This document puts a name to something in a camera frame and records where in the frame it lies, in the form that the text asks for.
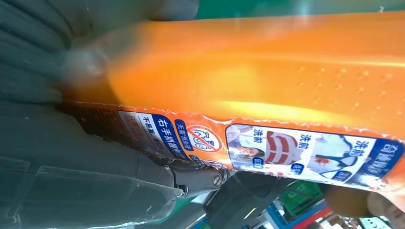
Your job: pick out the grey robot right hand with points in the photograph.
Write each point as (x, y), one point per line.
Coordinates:
(79, 177)

